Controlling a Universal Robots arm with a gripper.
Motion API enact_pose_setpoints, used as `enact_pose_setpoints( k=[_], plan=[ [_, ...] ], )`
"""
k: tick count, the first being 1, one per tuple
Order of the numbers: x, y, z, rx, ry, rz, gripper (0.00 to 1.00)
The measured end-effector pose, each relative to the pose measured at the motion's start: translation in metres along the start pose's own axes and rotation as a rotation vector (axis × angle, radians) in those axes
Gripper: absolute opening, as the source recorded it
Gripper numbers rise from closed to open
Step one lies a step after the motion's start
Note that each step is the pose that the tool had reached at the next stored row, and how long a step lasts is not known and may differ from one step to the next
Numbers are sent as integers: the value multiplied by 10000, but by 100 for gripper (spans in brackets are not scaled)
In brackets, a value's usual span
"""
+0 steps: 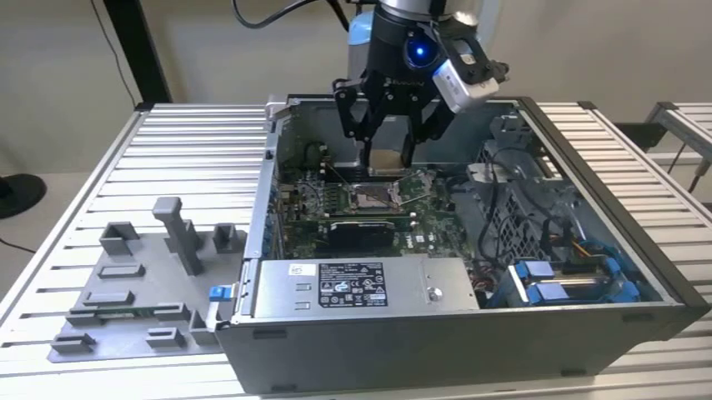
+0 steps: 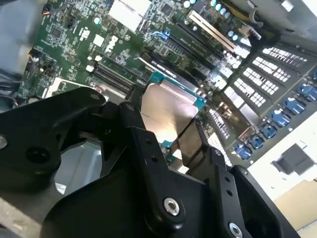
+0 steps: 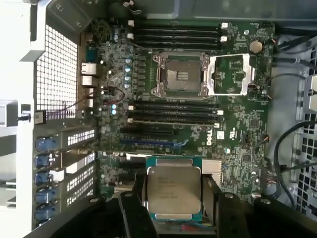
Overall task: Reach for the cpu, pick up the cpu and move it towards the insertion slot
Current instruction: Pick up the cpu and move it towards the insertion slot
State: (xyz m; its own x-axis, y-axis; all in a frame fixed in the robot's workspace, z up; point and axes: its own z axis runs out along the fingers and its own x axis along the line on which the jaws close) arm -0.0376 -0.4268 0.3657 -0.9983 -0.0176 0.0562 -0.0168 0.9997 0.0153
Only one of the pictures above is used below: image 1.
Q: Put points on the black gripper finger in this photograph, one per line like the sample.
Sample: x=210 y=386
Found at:
x=430 y=125
x=350 y=112

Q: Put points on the silver square CPU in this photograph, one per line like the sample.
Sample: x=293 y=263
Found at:
x=386 y=162

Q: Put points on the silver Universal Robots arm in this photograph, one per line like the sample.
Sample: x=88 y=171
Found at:
x=355 y=58

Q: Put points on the black RAM slot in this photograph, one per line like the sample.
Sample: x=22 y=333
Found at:
x=345 y=166

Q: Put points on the CPU socket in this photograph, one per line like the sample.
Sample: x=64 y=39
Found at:
x=370 y=200

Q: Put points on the green motherboard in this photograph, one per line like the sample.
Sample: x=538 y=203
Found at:
x=440 y=208

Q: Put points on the grey metal drive cage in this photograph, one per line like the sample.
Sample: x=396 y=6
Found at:
x=517 y=208

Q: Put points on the black expansion card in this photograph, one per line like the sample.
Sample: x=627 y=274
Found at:
x=361 y=239

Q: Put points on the small blue disk carrier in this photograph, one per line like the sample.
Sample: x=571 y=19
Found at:
x=534 y=268

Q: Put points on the black upright pole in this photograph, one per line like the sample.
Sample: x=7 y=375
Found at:
x=142 y=62

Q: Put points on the black power supply label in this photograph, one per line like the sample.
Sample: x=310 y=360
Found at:
x=350 y=285

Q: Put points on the silver power supply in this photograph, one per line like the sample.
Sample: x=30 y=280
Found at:
x=278 y=291

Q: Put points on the large blue disk carrier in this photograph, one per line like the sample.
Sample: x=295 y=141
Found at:
x=548 y=293

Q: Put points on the metal slat side table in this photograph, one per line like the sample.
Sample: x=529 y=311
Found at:
x=687 y=125

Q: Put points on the blue case latch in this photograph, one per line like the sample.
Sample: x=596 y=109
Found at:
x=218 y=293

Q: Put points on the grey parts rack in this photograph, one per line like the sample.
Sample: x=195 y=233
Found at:
x=150 y=291

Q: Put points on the dark grey PC case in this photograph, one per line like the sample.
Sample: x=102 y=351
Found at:
x=389 y=358

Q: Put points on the green RAM stick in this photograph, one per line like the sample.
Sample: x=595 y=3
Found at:
x=134 y=311

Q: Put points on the black round stand base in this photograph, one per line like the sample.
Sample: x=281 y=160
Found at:
x=22 y=196

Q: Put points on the grey wrist bracket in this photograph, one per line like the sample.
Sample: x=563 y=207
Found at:
x=461 y=23

